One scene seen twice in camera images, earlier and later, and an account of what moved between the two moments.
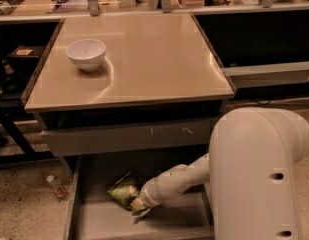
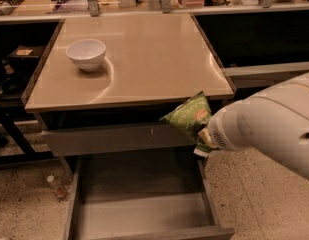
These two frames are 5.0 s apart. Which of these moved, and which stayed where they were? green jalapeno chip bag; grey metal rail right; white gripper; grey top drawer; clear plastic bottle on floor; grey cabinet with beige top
Moved: white gripper; green jalapeno chip bag
Stayed: grey metal rail right; grey cabinet with beige top; clear plastic bottle on floor; grey top drawer
